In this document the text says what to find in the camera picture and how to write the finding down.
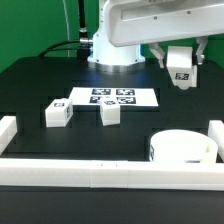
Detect white front fence bar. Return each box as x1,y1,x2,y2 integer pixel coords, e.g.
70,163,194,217
0,158,224,191

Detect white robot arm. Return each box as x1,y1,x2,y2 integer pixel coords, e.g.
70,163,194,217
88,0,224,72

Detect white marker sheet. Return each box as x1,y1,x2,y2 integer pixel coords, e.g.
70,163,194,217
69,87,158,107

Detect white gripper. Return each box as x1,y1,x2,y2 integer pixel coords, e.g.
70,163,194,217
103,0,224,68

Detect black base cables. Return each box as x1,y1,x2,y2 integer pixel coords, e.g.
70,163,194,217
38,0,94,61

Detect white left fence bar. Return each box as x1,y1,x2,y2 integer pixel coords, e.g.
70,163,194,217
0,116,17,155

